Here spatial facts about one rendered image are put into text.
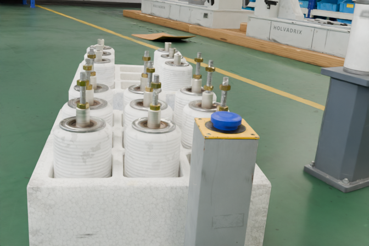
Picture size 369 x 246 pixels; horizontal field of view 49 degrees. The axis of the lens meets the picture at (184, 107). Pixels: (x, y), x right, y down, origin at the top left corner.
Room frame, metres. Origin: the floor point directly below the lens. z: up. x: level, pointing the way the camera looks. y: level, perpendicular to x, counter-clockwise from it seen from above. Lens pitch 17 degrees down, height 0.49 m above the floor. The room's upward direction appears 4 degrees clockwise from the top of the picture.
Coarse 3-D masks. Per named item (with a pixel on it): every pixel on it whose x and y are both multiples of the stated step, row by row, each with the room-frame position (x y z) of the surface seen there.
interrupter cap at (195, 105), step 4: (196, 100) 0.82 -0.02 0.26; (200, 100) 0.82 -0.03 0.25; (188, 104) 0.78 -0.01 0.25; (192, 104) 0.79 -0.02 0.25; (196, 104) 0.79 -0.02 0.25; (200, 104) 0.80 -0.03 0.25; (216, 104) 0.80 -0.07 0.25; (192, 108) 0.77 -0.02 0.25; (196, 108) 0.76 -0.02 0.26; (200, 108) 0.76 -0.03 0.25; (204, 108) 0.78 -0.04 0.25; (212, 108) 0.78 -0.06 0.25; (216, 108) 0.77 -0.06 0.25; (208, 112) 0.75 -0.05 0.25; (212, 112) 0.75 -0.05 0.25
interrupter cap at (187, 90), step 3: (183, 87) 0.92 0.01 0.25; (186, 87) 0.93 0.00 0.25; (189, 87) 0.93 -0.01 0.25; (180, 90) 0.90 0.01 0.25; (183, 90) 0.90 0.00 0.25; (186, 90) 0.90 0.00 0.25; (189, 90) 0.91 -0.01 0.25; (201, 90) 0.92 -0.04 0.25; (204, 90) 0.92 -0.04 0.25; (186, 93) 0.87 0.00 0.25; (189, 93) 0.87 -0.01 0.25; (192, 93) 0.87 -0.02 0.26; (195, 93) 0.88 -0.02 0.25; (198, 93) 0.88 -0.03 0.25; (201, 93) 0.88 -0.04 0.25
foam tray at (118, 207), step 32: (32, 192) 0.54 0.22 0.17; (64, 192) 0.55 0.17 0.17; (96, 192) 0.56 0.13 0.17; (128, 192) 0.57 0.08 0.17; (160, 192) 0.58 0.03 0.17; (256, 192) 0.61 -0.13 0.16; (32, 224) 0.54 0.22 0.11; (64, 224) 0.55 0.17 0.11; (96, 224) 0.56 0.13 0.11; (128, 224) 0.57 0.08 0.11; (160, 224) 0.58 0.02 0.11; (256, 224) 0.61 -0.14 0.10
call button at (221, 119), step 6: (216, 114) 0.50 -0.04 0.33; (222, 114) 0.50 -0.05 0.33; (228, 114) 0.50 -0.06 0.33; (234, 114) 0.50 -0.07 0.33; (210, 120) 0.49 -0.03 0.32; (216, 120) 0.48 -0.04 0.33; (222, 120) 0.48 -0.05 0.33; (228, 120) 0.48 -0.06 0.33; (234, 120) 0.48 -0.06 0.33; (240, 120) 0.49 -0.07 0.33; (216, 126) 0.49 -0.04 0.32; (222, 126) 0.48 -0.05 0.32; (228, 126) 0.48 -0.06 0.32; (234, 126) 0.48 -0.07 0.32
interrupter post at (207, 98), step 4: (204, 92) 0.79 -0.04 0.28; (212, 92) 0.79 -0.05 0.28; (204, 96) 0.78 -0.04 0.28; (208, 96) 0.78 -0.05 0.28; (212, 96) 0.78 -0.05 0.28; (204, 100) 0.78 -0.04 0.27; (208, 100) 0.78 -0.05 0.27; (212, 100) 0.78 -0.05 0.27; (204, 104) 0.78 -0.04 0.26; (208, 104) 0.78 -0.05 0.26; (212, 104) 0.79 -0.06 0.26; (208, 108) 0.78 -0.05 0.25
